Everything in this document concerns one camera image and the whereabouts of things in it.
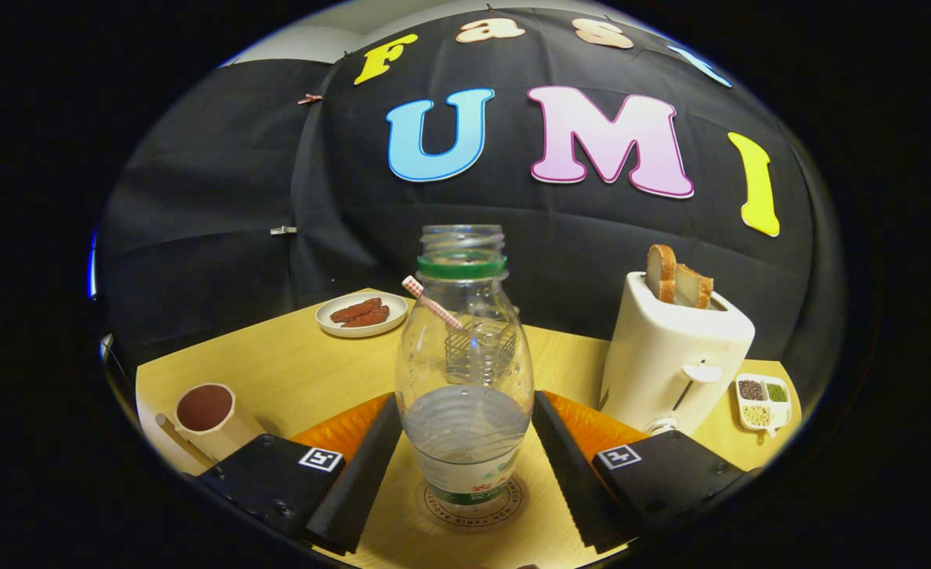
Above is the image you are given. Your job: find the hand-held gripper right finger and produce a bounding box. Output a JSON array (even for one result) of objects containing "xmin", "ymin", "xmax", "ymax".
[{"xmin": 532, "ymin": 390, "xmax": 751, "ymax": 554}]

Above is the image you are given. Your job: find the red meat piece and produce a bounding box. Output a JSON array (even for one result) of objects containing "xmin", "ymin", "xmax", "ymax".
[
  {"xmin": 341, "ymin": 306, "xmax": 391, "ymax": 329},
  {"xmin": 330, "ymin": 297, "xmax": 383, "ymax": 324}
]

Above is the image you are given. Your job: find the wooden table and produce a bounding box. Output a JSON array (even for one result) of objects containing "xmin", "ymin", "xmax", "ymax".
[{"xmin": 135, "ymin": 288, "xmax": 802, "ymax": 569}]

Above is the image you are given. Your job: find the red striped straw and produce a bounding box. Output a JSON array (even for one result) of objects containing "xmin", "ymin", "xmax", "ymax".
[{"xmin": 401, "ymin": 275, "xmax": 464, "ymax": 331}]

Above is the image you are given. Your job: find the white divided seed dish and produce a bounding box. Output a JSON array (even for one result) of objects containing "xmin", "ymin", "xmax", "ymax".
[{"xmin": 734, "ymin": 373, "xmax": 793, "ymax": 438}]

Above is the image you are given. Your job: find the white round plate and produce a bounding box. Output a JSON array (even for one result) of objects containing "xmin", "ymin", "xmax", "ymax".
[{"xmin": 315, "ymin": 292, "xmax": 409, "ymax": 339}]

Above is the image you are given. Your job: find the round wooden coaster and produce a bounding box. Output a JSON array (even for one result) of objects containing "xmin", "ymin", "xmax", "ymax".
[{"xmin": 416, "ymin": 474, "xmax": 528, "ymax": 530}]

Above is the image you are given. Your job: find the white toaster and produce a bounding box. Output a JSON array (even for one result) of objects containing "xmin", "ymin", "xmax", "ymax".
[{"xmin": 598, "ymin": 271, "xmax": 756, "ymax": 437}]

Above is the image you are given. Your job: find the toast slice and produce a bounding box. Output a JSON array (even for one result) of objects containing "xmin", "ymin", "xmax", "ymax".
[
  {"xmin": 675, "ymin": 263, "xmax": 714, "ymax": 310},
  {"xmin": 645, "ymin": 243, "xmax": 678, "ymax": 303}
]

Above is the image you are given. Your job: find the cream cup with wooden handle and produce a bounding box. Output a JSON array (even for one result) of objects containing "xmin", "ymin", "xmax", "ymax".
[{"xmin": 155, "ymin": 383, "xmax": 267, "ymax": 463}]

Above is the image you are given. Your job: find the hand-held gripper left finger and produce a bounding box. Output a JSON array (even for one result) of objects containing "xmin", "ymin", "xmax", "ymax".
[{"xmin": 197, "ymin": 393, "xmax": 403, "ymax": 556}]

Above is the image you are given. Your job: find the wire mesh holder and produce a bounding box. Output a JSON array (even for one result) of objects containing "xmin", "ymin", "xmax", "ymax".
[{"xmin": 443, "ymin": 318, "xmax": 518, "ymax": 386}]

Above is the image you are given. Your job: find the clear plastic juice bottle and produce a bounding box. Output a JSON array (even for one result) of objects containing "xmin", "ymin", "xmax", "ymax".
[{"xmin": 394, "ymin": 224, "xmax": 535, "ymax": 514}]

